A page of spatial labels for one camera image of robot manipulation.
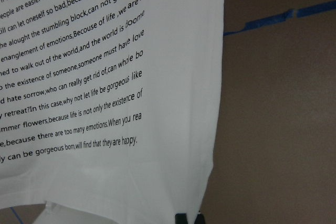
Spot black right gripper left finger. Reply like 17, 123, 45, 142
175, 213, 188, 224

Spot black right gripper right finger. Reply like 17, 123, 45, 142
194, 211, 205, 224

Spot white long-sleeve printed shirt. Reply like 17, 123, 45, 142
1, 0, 224, 223

